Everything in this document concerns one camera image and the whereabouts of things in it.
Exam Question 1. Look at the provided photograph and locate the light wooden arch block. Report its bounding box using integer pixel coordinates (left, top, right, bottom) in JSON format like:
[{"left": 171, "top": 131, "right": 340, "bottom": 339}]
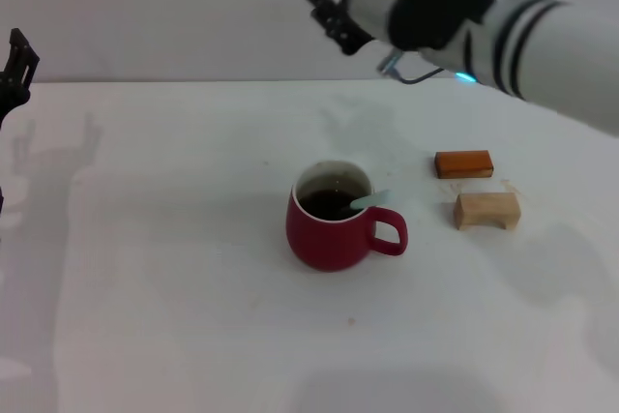
[{"left": 453, "top": 192, "right": 522, "bottom": 232}]

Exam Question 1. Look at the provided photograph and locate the metal spoon light blue handle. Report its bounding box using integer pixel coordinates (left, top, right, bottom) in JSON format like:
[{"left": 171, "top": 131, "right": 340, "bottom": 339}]
[{"left": 339, "top": 189, "right": 397, "bottom": 215}]

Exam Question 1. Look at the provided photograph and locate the dark coffee liquid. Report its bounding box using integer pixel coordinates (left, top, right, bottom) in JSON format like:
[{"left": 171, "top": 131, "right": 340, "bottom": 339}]
[{"left": 297, "top": 189, "right": 362, "bottom": 221}]

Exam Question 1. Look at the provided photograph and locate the red ceramic mug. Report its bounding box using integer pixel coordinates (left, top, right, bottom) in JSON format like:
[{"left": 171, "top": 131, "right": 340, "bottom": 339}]
[{"left": 284, "top": 159, "right": 409, "bottom": 273}]

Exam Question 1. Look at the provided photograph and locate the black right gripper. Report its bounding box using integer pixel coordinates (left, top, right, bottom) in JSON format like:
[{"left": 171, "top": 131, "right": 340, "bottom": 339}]
[{"left": 303, "top": 0, "right": 378, "bottom": 57}]

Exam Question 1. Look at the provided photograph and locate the dark orange wooden block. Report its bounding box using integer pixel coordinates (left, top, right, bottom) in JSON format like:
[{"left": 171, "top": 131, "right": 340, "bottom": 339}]
[{"left": 433, "top": 150, "right": 495, "bottom": 180}]

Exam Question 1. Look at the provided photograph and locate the grey right gripper cable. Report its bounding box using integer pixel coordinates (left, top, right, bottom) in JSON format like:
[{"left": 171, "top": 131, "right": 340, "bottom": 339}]
[{"left": 375, "top": 49, "right": 445, "bottom": 85}]

